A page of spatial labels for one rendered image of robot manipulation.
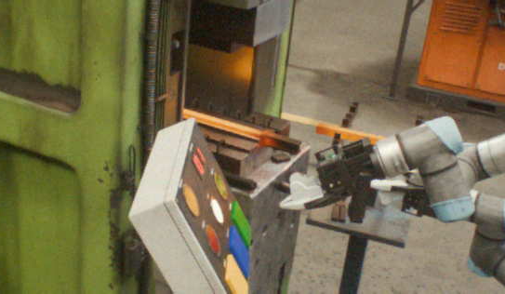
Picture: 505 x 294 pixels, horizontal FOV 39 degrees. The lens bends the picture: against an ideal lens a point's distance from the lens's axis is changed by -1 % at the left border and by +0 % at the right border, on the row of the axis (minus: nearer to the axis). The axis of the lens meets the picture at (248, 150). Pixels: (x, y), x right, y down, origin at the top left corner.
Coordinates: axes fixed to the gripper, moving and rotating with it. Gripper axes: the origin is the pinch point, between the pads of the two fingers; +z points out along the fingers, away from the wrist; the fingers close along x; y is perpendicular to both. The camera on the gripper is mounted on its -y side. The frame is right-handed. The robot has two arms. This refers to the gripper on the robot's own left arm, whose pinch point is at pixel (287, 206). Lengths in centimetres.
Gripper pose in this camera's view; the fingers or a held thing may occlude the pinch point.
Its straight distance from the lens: 141.5
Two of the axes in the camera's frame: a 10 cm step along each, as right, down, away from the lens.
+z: -9.1, 3.6, 2.0
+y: -4.1, -8.3, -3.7
